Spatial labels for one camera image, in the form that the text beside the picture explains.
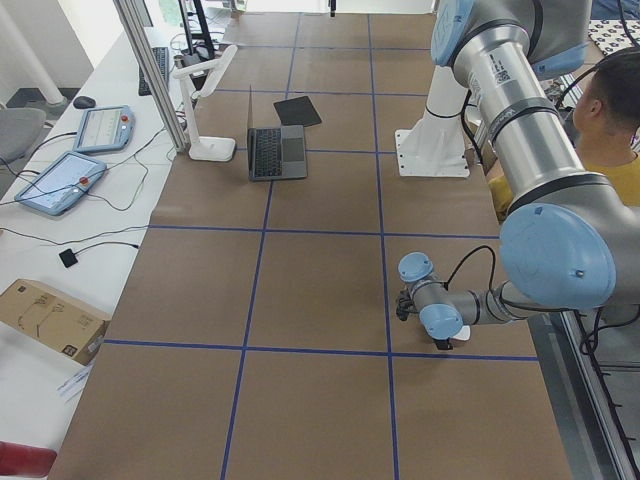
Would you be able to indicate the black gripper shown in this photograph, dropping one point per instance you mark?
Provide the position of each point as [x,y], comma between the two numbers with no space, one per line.
[443,344]

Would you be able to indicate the white computer mouse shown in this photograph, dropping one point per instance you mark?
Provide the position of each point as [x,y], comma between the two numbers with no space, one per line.
[464,333]

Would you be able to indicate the grey laptop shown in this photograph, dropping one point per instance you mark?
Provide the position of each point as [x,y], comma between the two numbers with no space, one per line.
[275,153]

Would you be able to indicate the black phone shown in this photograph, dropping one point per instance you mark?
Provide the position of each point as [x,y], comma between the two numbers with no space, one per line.
[297,111]

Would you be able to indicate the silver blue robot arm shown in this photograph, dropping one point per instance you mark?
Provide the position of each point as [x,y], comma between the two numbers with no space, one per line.
[568,242]

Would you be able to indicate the white desk lamp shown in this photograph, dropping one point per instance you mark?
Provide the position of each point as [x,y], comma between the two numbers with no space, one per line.
[205,148]

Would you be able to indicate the black computer mouse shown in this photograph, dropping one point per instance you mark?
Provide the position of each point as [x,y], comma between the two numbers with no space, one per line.
[84,102]

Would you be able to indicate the brown paper table cover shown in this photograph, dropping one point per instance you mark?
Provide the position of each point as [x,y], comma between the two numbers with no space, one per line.
[256,336]

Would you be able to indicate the person in yellow shirt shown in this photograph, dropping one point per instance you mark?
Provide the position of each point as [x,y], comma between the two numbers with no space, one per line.
[606,118]

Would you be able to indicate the small black square device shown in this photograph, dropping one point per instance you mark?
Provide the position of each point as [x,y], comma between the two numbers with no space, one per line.
[68,258]

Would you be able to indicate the brown cardboard box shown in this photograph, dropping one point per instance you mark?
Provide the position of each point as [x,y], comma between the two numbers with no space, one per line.
[57,320]

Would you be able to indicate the upper blue teach pendant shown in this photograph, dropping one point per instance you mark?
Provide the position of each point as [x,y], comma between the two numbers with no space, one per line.
[105,129]

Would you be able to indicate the blue teach pendant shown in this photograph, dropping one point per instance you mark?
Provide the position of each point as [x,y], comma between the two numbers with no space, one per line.
[105,129]
[62,184]

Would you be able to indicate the lower blue teach pendant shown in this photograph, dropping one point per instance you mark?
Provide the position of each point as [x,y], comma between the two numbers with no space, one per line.
[62,184]

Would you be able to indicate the red object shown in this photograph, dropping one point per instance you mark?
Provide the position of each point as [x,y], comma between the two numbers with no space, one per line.
[27,461]

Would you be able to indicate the grey office chair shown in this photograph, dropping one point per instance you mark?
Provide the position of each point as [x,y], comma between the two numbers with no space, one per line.
[20,128]

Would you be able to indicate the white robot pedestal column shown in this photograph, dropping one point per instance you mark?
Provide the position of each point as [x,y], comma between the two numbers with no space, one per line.
[434,147]

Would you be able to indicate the aluminium frame post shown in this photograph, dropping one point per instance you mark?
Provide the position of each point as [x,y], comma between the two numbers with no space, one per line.
[133,27]

